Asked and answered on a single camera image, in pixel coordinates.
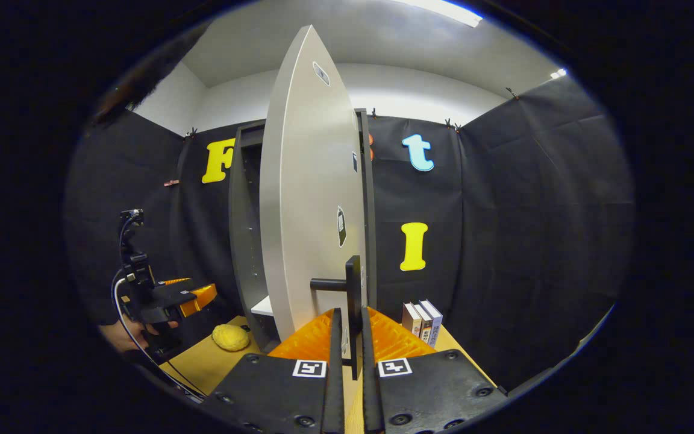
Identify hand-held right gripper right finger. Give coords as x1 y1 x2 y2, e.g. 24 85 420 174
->
360 306 507 434

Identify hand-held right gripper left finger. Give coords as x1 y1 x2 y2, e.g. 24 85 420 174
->
202 307 345 434

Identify beige cabinet door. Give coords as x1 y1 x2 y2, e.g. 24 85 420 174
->
260 24 369 341

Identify dark grey cabinet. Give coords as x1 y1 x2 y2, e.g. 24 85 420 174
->
228 108 378 353

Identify yellow plush object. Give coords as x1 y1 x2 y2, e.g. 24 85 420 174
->
212 324 251 352

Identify brown cover book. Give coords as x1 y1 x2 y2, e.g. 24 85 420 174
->
402 303 423 338

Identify grey blue book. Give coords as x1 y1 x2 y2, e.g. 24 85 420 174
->
420 300 444 347

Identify black backdrop cloth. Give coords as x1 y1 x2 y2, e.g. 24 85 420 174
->
64 75 636 392

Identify long ceiling lamp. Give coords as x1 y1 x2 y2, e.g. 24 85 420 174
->
395 0 483 28

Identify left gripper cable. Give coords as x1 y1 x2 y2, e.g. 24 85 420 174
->
112 274 206 401

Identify black door handle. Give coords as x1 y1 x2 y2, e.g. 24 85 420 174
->
310 255 364 382

